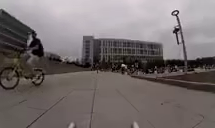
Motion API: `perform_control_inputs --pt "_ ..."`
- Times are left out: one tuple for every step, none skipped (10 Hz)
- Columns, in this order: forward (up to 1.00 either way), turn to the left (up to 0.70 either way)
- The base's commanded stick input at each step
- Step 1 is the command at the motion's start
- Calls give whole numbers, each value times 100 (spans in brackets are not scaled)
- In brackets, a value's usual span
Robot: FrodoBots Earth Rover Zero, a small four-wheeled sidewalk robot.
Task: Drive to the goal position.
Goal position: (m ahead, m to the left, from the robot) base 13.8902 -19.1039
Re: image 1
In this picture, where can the robot's own part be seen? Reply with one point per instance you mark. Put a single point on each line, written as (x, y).
(71, 125)
(135, 125)

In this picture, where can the yellow-green bicycle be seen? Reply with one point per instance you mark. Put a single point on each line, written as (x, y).
(8, 78)

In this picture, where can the pale many-windowed building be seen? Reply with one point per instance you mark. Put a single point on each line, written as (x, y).
(125, 50)

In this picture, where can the row of parked bicycles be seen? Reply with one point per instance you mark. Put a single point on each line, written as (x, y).
(145, 69)

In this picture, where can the grey concrete slab pavement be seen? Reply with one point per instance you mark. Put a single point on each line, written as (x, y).
(105, 100)

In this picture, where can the person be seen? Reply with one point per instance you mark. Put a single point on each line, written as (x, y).
(35, 48)

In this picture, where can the dark raised ground strip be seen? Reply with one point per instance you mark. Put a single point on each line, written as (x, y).
(201, 76)

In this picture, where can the low concrete wall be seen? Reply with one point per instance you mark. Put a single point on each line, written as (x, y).
(181, 83)

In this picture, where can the row of trees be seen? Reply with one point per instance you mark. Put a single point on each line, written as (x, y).
(195, 61)

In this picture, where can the brown sloped bank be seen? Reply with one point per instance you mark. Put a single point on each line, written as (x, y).
(61, 66)

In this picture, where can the dark stepped building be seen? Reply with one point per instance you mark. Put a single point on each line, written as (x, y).
(8, 31)

